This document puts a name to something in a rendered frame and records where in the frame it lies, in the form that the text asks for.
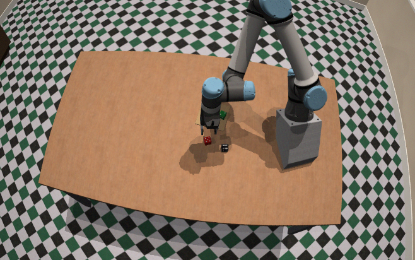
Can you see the red die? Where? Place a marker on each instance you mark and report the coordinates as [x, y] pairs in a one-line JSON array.
[[207, 140]]

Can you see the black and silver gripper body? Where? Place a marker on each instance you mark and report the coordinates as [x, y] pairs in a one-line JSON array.
[[210, 117]]

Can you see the tan square mat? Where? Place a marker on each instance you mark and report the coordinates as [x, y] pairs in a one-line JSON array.
[[222, 122]]

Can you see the black die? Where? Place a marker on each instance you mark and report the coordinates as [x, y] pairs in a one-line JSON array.
[[224, 148]]

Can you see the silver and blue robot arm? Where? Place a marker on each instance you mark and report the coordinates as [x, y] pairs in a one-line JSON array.
[[305, 92]]

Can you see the green die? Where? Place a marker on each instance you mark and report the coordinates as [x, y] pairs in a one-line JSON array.
[[222, 115]]

